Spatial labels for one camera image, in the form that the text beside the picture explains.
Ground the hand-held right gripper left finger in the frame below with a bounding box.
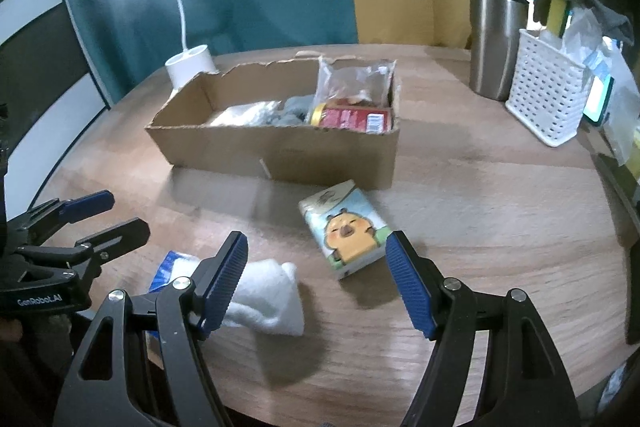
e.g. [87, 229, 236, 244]
[52, 230, 249, 427]

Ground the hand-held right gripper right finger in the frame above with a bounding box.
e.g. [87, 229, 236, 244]
[385, 230, 583, 427]

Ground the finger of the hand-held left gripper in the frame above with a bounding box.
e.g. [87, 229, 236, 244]
[5, 189, 116, 242]
[15, 217, 151, 274]

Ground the white sock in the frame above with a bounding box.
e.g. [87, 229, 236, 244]
[222, 258, 306, 338]

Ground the cartoon print tissue packet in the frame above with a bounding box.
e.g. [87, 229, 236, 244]
[298, 179, 391, 280]

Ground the cardboard box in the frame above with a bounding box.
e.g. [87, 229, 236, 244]
[145, 51, 403, 190]

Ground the bag of cotton swabs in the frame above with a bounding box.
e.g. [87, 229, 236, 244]
[207, 101, 283, 126]

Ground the red and gold can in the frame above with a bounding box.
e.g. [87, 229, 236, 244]
[309, 102, 393, 132]

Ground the grey sock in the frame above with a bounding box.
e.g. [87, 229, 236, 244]
[267, 94, 316, 126]

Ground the clear plastic snack bag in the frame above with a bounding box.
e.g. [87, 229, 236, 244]
[314, 56, 397, 108]

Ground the blue and white packet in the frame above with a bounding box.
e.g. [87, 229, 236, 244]
[149, 251, 201, 293]

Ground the white desk lamp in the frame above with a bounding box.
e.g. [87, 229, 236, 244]
[94, 0, 220, 88]

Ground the dark metal tray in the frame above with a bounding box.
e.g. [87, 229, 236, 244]
[592, 152, 640, 233]

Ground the white plastic basket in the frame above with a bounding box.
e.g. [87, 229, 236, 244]
[505, 28, 588, 148]

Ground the stainless steel tumbler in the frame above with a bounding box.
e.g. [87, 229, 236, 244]
[469, 0, 531, 102]

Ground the tablet with lit screen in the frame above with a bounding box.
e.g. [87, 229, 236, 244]
[582, 37, 616, 126]

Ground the yellow green sponge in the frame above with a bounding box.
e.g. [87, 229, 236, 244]
[535, 0, 576, 36]

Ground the dark grey cloth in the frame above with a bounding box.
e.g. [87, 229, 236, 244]
[540, 0, 636, 45]

